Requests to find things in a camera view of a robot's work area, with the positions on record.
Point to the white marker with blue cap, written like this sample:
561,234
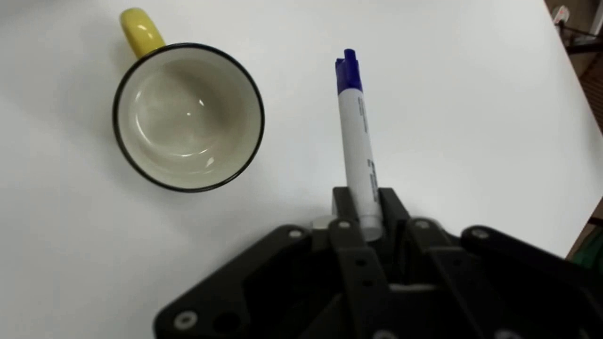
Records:
359,138

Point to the yellow enamel cup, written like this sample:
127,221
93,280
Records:
189,119

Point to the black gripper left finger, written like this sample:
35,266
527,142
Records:
295,283

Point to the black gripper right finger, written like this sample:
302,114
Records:
491,283

